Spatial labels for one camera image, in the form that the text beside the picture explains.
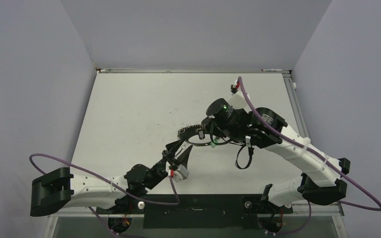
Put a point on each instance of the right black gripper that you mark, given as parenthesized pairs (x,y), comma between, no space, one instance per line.
(210,127)

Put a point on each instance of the green key tag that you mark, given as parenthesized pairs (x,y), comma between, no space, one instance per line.
(213,143)

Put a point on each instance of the aluminium frame rail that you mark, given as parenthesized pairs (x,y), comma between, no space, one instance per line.
(290,107)

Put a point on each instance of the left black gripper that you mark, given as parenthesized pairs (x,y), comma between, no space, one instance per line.
(168,155)

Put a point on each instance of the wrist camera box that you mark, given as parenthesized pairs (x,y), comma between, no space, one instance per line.
(180,174)
(237,99)

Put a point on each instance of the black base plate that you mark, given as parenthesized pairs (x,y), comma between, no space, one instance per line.
(201,211)

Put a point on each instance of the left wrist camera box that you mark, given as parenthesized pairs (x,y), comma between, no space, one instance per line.
(180,174)

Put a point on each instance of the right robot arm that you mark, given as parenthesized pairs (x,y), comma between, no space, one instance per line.
(319,183)

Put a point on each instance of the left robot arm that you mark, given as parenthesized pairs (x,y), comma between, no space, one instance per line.
(74,186)

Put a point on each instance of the key with grey tag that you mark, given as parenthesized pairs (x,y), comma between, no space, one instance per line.
(201,134)

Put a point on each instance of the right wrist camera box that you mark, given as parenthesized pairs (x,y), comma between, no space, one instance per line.
(237,99)

